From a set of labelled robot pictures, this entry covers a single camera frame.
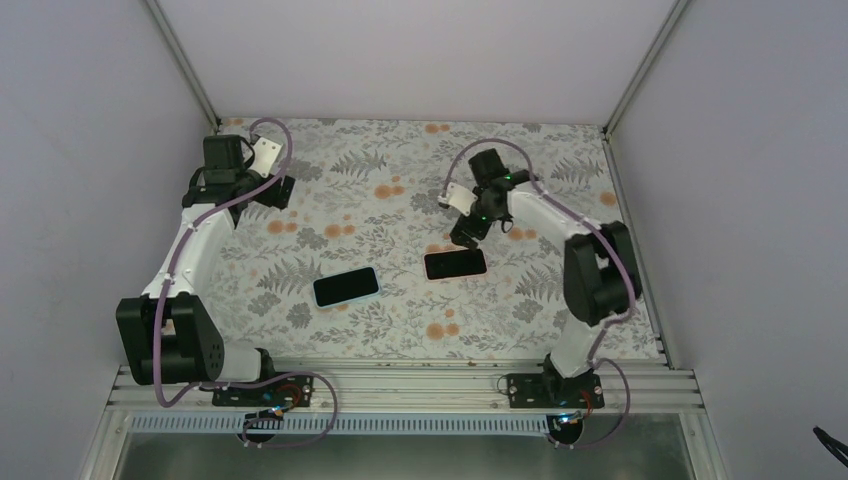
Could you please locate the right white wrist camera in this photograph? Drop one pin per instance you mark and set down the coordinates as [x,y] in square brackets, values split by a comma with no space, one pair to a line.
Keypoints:
[457,197]

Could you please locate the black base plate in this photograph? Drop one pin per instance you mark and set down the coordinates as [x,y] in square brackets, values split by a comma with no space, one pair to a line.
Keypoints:
[541,390]
[291,392]

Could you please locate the white slotted cable duct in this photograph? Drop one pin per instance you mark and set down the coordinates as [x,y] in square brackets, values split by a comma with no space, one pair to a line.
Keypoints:
[343,424]

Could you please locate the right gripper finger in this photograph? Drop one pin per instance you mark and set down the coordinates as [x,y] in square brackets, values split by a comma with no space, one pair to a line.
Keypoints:
[460,240]
[503,222]

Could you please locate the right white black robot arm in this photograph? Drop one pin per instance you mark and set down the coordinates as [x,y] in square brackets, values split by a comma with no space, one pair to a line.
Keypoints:
[601,282]

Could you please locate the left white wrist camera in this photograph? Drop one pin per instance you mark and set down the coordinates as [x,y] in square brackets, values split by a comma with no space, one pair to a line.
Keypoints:
[266,153]

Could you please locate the floral patterned table mat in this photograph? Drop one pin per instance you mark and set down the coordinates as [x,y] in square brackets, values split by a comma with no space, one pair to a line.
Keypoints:
[366,196]

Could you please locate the pink phone case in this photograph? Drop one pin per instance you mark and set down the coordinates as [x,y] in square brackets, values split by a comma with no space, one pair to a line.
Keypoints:
[454,264]

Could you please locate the phone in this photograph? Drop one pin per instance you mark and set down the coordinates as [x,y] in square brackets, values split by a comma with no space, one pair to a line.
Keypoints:
[344,287]

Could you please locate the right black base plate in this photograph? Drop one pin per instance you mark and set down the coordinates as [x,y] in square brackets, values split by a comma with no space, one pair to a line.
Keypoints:
[541,390]

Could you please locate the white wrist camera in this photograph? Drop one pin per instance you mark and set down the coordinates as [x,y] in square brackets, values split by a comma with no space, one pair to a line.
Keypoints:
[266,153]
[457,197]

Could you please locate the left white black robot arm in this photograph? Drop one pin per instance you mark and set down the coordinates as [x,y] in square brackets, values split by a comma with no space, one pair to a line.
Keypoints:
[167,332]

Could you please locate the aluminium rail frame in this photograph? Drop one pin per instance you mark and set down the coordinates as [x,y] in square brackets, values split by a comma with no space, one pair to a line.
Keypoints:
[430,387]

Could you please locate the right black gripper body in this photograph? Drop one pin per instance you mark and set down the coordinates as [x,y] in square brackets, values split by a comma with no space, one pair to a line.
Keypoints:
[478,230]

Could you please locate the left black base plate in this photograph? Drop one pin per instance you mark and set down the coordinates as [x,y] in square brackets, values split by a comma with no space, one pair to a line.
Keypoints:
[291,392]

